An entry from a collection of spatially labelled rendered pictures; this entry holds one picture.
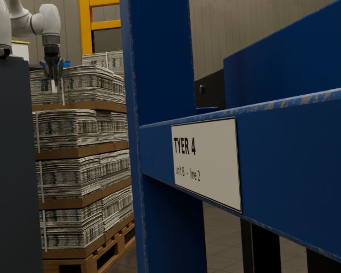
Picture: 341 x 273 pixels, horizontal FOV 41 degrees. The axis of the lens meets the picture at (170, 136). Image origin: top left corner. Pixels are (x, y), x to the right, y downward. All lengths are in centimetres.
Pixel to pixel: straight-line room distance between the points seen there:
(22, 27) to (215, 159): 223
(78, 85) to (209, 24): 547
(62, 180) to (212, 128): 190
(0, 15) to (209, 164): 162
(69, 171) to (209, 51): 568
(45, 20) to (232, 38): 601
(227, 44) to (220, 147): 776
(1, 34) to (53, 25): 60
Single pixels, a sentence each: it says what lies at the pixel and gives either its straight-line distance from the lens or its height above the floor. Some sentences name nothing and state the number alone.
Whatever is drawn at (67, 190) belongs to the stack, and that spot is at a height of 46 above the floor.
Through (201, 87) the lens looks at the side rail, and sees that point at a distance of 96.
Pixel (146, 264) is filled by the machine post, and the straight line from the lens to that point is 59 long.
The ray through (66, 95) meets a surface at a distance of 244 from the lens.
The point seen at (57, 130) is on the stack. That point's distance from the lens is 215.
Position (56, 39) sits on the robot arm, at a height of 119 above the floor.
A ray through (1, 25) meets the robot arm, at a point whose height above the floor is 113.
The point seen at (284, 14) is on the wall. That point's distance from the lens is 985.
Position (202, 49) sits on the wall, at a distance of 748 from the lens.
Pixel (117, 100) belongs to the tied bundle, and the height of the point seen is 91.
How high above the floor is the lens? 69
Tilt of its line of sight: level
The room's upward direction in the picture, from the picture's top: 4 degrees counter-clockwise
